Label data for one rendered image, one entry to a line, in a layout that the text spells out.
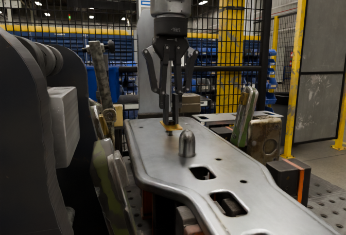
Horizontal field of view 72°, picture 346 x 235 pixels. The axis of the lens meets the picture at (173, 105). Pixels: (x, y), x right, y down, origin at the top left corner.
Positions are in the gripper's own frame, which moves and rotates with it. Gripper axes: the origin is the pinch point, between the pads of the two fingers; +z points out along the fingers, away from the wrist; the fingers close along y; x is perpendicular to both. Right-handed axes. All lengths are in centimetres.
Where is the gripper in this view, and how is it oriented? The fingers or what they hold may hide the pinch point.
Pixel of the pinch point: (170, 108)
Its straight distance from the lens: 56.6
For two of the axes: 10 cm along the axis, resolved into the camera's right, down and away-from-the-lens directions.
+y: 9.7, -0.4, 2.5
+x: -2.5, -1.7, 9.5
